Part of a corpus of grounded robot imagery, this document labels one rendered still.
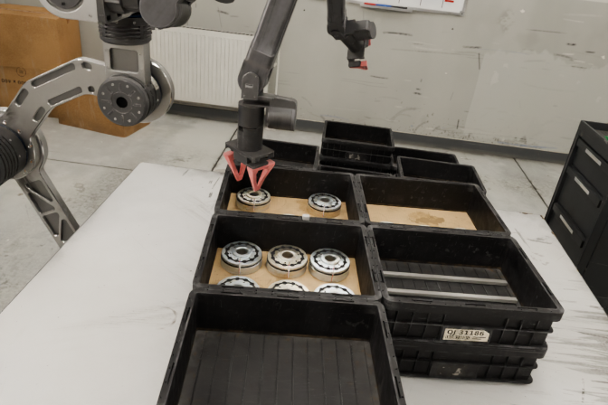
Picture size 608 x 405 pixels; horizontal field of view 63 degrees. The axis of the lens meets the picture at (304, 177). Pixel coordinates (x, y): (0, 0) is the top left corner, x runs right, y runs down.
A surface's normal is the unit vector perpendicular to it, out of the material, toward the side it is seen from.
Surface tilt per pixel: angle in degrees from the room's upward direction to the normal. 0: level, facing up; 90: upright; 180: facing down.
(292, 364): 0
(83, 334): 0
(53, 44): 90
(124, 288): 0
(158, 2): 81
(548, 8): 90
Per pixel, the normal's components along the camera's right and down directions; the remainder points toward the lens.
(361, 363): 0.10, -0.89
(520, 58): -0.09, 0.44
